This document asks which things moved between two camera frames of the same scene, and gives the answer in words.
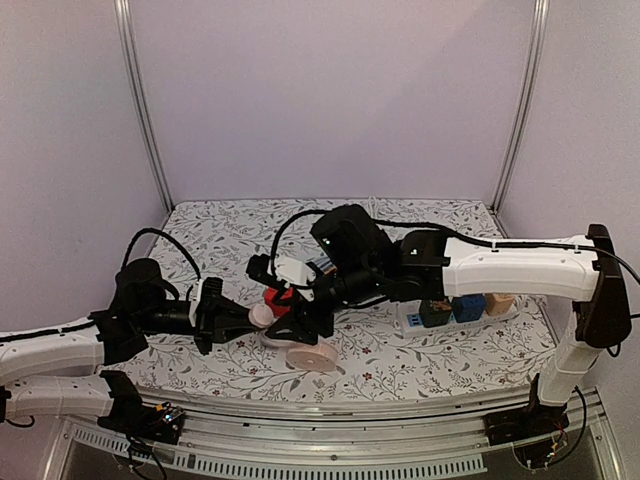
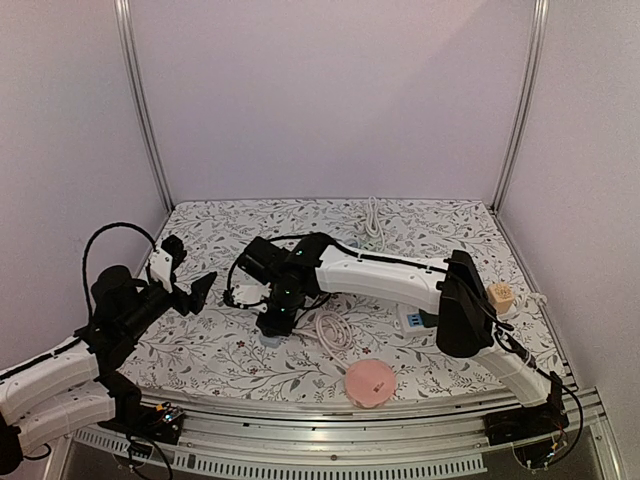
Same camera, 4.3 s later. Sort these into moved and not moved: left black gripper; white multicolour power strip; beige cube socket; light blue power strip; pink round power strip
Moved: pink round power strip; light blue power strip; left black gripper
Not moved: beige cube socket; white multicolour power strip
